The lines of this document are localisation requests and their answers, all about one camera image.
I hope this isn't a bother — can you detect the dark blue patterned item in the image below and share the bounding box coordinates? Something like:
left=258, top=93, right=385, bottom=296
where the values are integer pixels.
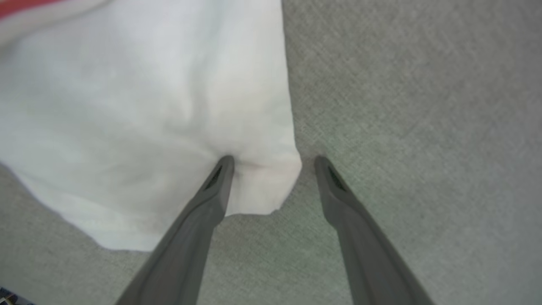
left=0, top=287, right=36, bottom=305

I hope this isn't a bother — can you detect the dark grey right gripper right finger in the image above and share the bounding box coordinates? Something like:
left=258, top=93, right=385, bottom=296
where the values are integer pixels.
left=315, top=156, right=434, bottom=305

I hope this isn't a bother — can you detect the red and white shirt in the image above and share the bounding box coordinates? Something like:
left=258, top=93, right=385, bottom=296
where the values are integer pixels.
left=0, top=0, right=302, bottom=252

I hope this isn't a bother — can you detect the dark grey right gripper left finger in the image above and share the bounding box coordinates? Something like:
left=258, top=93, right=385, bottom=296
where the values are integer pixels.
left=115, top=155, right=235, bottom=305

